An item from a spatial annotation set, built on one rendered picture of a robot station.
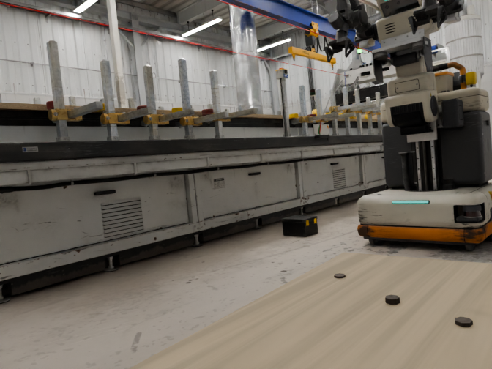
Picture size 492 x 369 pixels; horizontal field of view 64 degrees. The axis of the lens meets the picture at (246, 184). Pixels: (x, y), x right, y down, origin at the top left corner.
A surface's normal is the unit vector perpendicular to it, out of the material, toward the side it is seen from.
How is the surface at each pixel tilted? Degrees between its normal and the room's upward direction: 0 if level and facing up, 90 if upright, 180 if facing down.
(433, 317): 0
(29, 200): 90
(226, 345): 0
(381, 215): 90
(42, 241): 90
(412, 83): 98
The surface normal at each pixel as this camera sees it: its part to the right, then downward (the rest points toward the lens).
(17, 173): 0.74, -0.04
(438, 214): -0.67, 0.11
